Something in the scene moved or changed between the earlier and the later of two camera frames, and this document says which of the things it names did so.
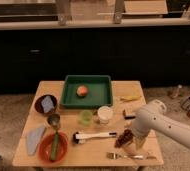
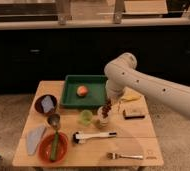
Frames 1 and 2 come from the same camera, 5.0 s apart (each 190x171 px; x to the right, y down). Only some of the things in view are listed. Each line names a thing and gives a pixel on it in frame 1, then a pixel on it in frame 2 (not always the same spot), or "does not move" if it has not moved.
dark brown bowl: [45, 104] does not move
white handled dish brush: [78, 137] does not move
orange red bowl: [45, 146] does not move
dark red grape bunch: [124, 139] -> [106, 108]
